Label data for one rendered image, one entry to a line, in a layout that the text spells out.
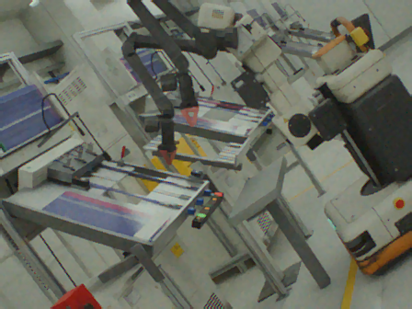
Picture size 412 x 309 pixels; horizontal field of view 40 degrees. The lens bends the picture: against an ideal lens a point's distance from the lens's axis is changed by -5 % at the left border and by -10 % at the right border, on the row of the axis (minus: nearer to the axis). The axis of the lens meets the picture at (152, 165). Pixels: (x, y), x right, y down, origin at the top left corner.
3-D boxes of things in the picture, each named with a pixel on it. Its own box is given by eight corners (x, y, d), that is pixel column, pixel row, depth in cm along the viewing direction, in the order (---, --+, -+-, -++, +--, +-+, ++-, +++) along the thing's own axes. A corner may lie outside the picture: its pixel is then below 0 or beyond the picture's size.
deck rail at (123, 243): (153, 257, 229) (154, 243, 227) (151, 258, 227) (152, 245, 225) (5, 210, 253) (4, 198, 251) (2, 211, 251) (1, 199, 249)
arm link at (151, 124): (171, 101, 260) (172, 111, 268) (144, 102, 261) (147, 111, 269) (170, 126, 255) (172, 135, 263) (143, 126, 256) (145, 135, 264)
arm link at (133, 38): (125, 28, 278) (128, 40, 288) (119, 50, 273) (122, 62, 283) (217, 36, 271) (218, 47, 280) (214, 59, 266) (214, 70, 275)
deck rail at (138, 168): (208, 193, 288) (210, 181, 285) (207, 194, 286) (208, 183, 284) (78, 161, 312) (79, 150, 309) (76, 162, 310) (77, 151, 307)
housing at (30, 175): (83, 165, 309) (84, 140, 303) (32, 200, 267) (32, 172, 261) (70, 163, 312) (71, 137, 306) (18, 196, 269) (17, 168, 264)
